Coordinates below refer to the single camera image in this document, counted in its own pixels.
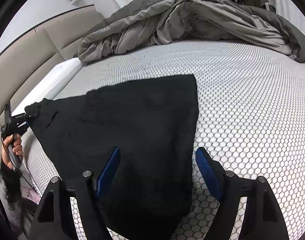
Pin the black pants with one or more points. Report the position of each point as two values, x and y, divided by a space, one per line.
153 123

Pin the grey rumpled duvet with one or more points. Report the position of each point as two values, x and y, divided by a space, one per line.
143 23

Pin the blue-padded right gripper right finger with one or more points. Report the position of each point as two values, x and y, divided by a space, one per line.
263 218

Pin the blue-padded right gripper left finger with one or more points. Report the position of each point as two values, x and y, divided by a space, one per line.
54 217

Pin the person's left hand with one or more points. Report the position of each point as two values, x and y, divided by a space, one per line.
12 144

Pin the beige upholstered headboard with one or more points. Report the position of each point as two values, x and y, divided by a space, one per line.
29 58

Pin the white honeycomb pattern mattress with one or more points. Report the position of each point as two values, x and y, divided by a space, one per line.
251 108

